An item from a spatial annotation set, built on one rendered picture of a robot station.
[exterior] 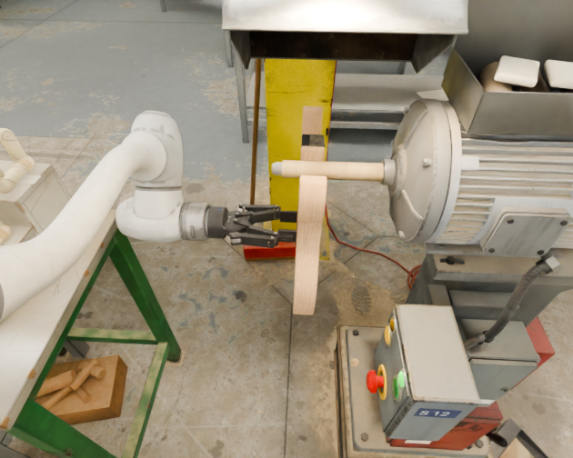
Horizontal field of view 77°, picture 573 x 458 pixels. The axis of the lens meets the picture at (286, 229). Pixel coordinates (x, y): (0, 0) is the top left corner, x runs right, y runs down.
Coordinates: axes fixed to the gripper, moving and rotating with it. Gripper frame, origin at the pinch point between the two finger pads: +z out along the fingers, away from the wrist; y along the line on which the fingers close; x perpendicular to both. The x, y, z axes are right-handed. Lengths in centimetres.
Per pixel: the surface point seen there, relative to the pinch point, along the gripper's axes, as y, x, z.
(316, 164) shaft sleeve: 9.1, 20.5, 3.0
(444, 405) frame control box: 40.6, -0.5, 22.2
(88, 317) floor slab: -48, -100, -104
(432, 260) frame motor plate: 15.0, 4.5, 26.2
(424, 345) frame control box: 32.6, 2.1, 20.7
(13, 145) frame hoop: -8, 13, -67
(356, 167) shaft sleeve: 9.3, 20.4, 10.3
